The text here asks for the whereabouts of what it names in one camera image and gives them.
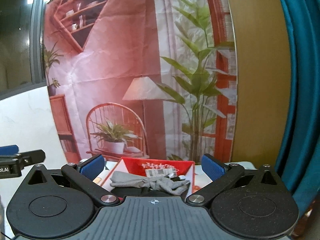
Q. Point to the black sleep eye mask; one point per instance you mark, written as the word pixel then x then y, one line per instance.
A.
pixel 144 192

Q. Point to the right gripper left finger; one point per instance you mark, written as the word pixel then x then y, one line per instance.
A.
pixel 81 178

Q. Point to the living room printed backdrop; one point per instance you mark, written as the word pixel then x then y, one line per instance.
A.
pixel 154 79

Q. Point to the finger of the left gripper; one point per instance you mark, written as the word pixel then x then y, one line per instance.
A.
pixel 9 150

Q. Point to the grey knitted cloth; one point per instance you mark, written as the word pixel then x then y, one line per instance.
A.
pixel 164 184

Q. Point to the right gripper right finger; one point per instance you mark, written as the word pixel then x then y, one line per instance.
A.
pixel 223 178

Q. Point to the teal blue curtain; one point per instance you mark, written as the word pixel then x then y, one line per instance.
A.
pixel 297 163

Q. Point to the cartoon bear table cloth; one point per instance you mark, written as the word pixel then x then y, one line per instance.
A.
pixel 9 187

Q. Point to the red strawberry cardboard box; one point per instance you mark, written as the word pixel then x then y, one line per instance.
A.
pixel 154 168

